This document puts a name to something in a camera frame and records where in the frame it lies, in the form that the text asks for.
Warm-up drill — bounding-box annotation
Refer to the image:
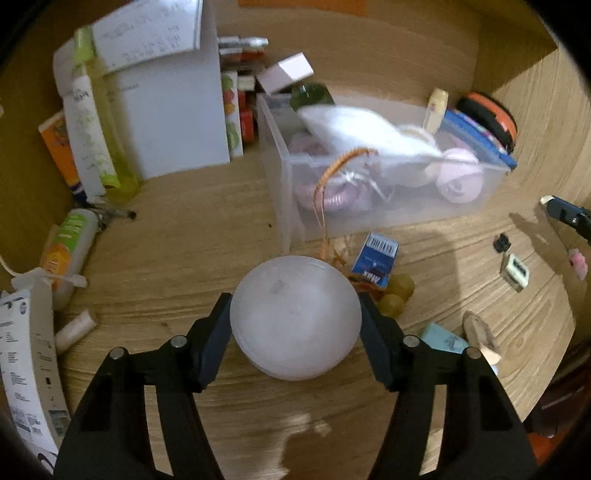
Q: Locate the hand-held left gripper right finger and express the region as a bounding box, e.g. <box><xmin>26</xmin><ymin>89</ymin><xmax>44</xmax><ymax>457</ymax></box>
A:
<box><xmin>357</xmin><ymin>292</ymin><xmax>539</xmax><ymax>480</ymax></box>

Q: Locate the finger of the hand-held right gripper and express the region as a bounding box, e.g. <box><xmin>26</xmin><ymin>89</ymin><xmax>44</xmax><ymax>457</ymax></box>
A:
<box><xmin>539</xmin><ymin>195</ymin><xmax>591</xmax><ymax>241</ymax></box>

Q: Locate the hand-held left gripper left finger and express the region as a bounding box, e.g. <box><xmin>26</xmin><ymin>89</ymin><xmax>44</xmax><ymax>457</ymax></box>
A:
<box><xmin>54</xmin><ymin>292</ymin><xmax>234</xmax><ymax>480</ymax></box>

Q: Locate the frosted round plastic container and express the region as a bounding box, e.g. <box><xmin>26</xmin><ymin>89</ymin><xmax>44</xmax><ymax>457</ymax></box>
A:
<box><xmin>229</xmin><ymin>255</ymin><xmax>363</xmax><ymax>382</ymax></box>

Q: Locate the pink round case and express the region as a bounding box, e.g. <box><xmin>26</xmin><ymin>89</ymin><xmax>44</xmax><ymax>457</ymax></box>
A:
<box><xmin>435</xmin><ymin>148</ymin><xmax>485</xmax><ymax>205</ymax></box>

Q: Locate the clear plastic storage box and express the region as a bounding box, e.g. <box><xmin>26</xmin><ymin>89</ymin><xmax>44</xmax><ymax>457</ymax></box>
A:
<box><xmin>256</xmin><ymin>92</ymin><xmax>513</xmax><ymax>256</ymax></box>

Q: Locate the pink cable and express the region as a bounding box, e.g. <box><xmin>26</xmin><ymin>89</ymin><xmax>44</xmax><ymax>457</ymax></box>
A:
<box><xmin>288</xmin><ymin>133</ymin><xmax>372</xmax><ymax>214</ymax></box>

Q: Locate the white round jar purple label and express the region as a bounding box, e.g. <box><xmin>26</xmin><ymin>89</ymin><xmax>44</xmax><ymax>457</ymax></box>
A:
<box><xmin>399</xmin><ymin>124</ymin><xmax>441</xmax><ymax>188</ymax></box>

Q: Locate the white cotton pad bag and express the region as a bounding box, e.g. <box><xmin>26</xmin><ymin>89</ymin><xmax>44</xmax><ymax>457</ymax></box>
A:
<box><xmin>297</xmin><ymin>106</ymin><xmax>445</xmax><ymax>172</ymax></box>

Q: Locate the dark green glass jar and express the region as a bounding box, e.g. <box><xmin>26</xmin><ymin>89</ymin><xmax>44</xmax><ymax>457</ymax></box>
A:
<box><xmin>289</xmin><ymin>83</ymin><xmax>335</xmax><ymax>112</ymax></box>

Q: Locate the wooden desktop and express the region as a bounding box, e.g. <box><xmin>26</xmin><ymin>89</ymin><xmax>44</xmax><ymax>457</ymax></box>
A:
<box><xmin>46</xmin><ymin>148</ymin><xmax>583</xmax><ymax>480</ymax></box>

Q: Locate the yellow-green ball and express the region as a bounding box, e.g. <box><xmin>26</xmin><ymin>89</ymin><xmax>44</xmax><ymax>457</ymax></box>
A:
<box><xmin>378</xmin><ymin>294</ymin><xmax>407</xmax><ymax>319</ymax></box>
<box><xmin>387</xmin><ymin>273</ymin><xmax>415</xmax><ymax>301</ymax></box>

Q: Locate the light blue box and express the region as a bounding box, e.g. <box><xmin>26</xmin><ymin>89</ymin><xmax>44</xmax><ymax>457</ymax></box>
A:
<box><xmin>419</xmin><ymin>322</ymin><xmax>470</xmax><ymax>354</ymax></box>

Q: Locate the small white green eraser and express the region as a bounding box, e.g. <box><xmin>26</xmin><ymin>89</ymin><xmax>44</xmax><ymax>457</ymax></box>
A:
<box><xmin>501</xmin><ymin>253</ymin><xmax>531</xmax><ymax>293</ymax></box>

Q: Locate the blue small carton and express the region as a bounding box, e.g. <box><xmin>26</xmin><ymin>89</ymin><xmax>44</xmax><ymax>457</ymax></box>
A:
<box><xmin>351</xmin><ymin>232</ymin><xmax>400</xmax><ymax>289</ymax></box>

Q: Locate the beige brush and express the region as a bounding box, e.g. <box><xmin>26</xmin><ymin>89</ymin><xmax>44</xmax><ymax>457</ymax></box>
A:
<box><xmin>462</xmin><ymin>311</ymin><xmax>502</xmax><ymax>366</ymax></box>

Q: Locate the blue pencil case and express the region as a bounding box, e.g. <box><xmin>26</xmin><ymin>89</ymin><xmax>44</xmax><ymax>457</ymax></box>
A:
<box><xmin>441</xmin><ymin>110</ymin><xmax>518</xmax><ymax>170</ymax></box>

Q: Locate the black orange zip case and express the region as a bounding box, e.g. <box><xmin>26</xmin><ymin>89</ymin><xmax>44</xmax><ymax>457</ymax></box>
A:
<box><xmin>456</xmin><ymin>91</ymin><xmax>518</xmax><ymax>154</ymax></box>

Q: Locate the small white stick tube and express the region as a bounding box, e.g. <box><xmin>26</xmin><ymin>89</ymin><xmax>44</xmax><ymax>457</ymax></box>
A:
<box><xmin>54</xmin><ymin>309</ymin><xmax>99</xmax><ymax>354</ymax></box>

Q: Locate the small cream bottle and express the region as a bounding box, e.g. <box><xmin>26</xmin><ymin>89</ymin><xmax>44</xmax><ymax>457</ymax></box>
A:
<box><xmin>423</xmin><ymin>88</ymin><xmax>450</xmax><ymax>135</ymax></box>

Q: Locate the white tube orange green label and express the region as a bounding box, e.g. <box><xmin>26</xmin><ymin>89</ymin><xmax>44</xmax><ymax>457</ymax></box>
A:
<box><xmin>39</xmin><ymin>209</ymin><xmax>100</xmax><ymax>311</ymax></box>

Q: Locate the white labelled box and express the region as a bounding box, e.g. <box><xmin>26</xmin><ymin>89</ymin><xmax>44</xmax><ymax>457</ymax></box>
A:
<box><xmin>0</xmin><ymin>277</ymin><xmax>73</xmax><ymax>464</ymax></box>

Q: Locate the yellow-green tall bottle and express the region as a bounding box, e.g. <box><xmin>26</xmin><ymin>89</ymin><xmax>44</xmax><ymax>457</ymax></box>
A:
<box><xmin>74</xmin><ymin>25</ymin><xmax>142</xmax><ymax>205</ymax></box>

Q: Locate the white paper bag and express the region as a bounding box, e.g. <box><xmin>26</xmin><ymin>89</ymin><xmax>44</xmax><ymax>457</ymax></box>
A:
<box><xmin>52</xmin><ymin>0</ymin><xmax>232</xmax><ymax>182</ymax></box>

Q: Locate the stack of small boxes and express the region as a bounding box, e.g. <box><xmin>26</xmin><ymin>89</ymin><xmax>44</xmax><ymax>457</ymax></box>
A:
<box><xmin>217</xmin><ymin>36</ymin><xmax>270</xmax><ymax>158</ymax></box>

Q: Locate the white standing tube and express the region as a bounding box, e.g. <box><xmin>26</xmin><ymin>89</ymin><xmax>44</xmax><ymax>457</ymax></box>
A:
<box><xmin>61</xmin><ymin>75</ymin><xmax>122</xmax><ymax>198</ymax></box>

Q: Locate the small white pink box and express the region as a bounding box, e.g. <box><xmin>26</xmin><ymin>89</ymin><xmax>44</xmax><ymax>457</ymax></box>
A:
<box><xmin>255</xmin><ymin>52</ymin><xmax>315</xmax><ymax>93</ymax></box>

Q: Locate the orange sticky note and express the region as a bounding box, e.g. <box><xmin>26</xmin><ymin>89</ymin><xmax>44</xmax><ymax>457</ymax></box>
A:
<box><xmin>237</xmin><ymin>0</ymin><xmax>368</xmax><ymax>17</ymax></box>

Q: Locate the orange cord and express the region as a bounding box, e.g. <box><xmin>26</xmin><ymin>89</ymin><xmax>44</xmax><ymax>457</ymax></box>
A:
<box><xmin>312</xmin><ymin>146</ymin><xmax>385</xmax><ymax>274</ymax></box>

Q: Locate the white cable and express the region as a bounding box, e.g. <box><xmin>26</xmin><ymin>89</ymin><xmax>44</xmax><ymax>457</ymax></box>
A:
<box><xmin>0</xmin><ymin>253</ymin><xmax>88</xmax><ymax>291</ymax></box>

